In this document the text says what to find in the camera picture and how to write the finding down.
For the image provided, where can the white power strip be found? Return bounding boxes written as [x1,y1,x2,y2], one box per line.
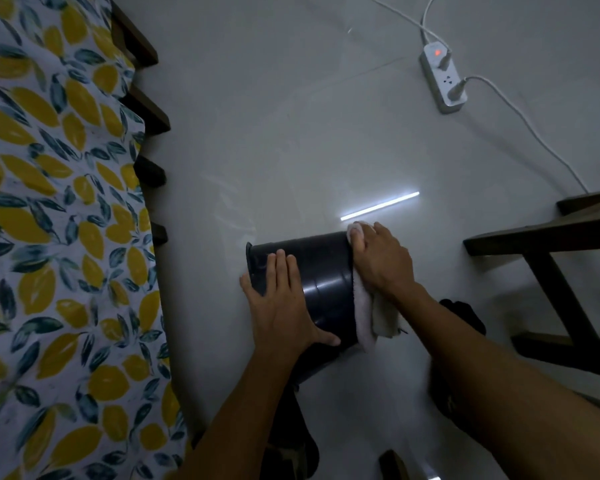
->
[419,41,469,115]

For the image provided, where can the brown wooden stool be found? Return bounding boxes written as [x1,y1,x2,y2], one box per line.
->
[378,448,411,480]

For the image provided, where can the small dark wooden stool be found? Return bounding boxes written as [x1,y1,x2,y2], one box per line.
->
[462,188,600,381]

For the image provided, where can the black plastic bucket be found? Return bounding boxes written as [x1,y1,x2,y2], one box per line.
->
[245,230,361,385]

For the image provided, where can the person's right hand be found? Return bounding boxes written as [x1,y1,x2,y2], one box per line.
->
[349,222,416,301]

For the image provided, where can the person's right black sock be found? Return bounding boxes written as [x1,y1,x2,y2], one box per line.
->
[437,298,487,337]

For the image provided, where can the white power cable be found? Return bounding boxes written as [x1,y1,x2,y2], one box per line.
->
[449,74,591,194]
[365,0,451,48]
[421,0,439,45]

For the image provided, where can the person's left hand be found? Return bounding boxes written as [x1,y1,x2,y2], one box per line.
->
[239,248,342,361]

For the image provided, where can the lemon print tablecloth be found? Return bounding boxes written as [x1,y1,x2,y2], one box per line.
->
[0,0,189,480]

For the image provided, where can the person's right forearm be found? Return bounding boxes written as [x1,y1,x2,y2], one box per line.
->
[387,282,600,480]

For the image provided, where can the person's left forearm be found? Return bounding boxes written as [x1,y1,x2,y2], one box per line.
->
[177,344,306,480]

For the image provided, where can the light pink cleaning cloth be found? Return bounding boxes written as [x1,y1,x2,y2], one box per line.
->
[346,220,402,353]

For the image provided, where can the dark wooden table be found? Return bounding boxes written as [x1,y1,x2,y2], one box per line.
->
[109,0,171,247]

